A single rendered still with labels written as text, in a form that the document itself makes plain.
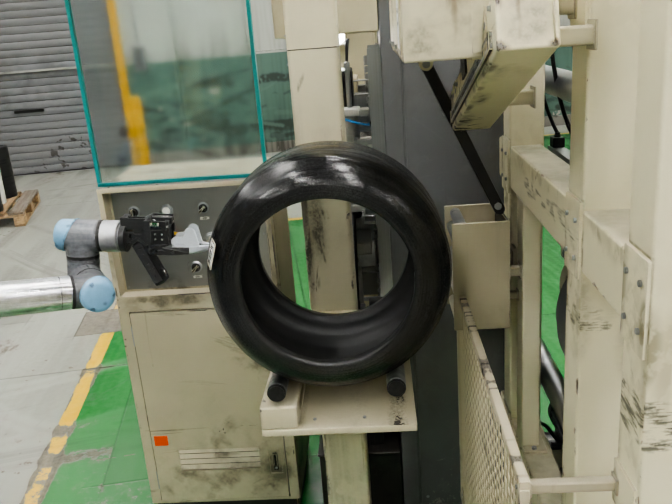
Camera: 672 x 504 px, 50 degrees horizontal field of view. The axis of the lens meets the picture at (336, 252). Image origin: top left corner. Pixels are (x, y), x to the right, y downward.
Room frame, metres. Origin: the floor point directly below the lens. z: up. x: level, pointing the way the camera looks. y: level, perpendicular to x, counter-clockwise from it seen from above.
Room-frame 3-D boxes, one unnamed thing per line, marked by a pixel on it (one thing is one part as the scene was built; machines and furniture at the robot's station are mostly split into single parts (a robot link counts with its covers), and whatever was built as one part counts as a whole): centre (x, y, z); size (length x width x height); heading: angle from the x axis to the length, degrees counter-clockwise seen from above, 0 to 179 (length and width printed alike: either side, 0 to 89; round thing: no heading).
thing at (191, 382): (2.41, 0.46, 0.63); 0.56 x 0.41 x 1.27; 86
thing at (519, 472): (1.40, -0.30, 0.65); 0.90 x 0.02 x 0.70; 176
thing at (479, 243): (1.85, -0.38, 1.05); 0.20 x 0.15 x 0.30; 176
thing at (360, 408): (1.66, 0.01, 0.80); 0.37 x 0.36 x 0.02; 86
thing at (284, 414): (1.67, 0.15, 0.84); 0.36 x 0.09 x 0.06; 176
